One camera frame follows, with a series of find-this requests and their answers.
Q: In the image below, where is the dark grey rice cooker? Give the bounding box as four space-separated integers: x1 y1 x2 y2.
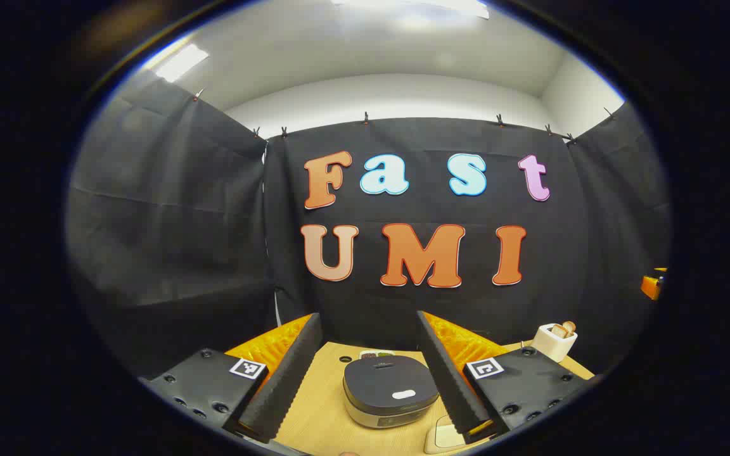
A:
342 355 440 429

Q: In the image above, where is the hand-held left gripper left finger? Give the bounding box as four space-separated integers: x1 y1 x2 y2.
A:
139 312 323 444

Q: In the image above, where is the beige rice container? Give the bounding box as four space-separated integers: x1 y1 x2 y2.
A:
424 415 467 455

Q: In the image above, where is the rectangular ceiling light panel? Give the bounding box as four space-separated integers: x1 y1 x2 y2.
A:
153 43 209 83

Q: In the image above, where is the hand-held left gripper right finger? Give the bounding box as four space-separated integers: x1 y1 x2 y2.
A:
416 310 594 444

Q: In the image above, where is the white toaster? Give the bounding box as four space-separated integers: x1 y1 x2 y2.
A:
532 323 578 363

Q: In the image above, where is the black backdrop cloth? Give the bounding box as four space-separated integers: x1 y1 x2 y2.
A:
66 70 671 381

